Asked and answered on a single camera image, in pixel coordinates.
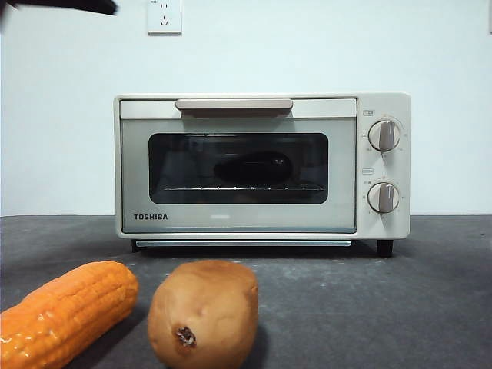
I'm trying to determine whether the brown potato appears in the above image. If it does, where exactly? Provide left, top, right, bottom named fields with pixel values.
left=148, top=260, right=259, bottom=369

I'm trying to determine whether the silver crumb tray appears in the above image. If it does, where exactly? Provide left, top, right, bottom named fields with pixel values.
left=135, top=239, right=353, bottom=248

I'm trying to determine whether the white wall socket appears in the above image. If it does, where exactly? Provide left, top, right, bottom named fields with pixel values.
left=148, top=0, right=184, bottom=36

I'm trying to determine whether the orange corn cob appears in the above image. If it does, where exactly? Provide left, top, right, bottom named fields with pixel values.
left=0, top=261, right=139, bottom=369

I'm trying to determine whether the metal wire oven rack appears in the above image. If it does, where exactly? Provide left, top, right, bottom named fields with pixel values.
left=159, top=185, right=326, bottom=193

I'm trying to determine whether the glass oven door brown handle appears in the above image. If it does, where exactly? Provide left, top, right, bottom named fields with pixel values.
left=119, top=98, right=357, bottom=234

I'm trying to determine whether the dark purple eggplant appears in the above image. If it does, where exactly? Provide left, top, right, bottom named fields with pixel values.
left=213, top=151, right=295, bottom=182

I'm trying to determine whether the cream toaster oven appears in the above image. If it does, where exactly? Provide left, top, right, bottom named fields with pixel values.
left=112, top=91, right=411, bottom=258

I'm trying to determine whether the cream oven knob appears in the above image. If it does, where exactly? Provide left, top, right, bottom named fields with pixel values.
left=367, top=119, right=401, bottom=153
left=367, top=181, right=401, bottom=214

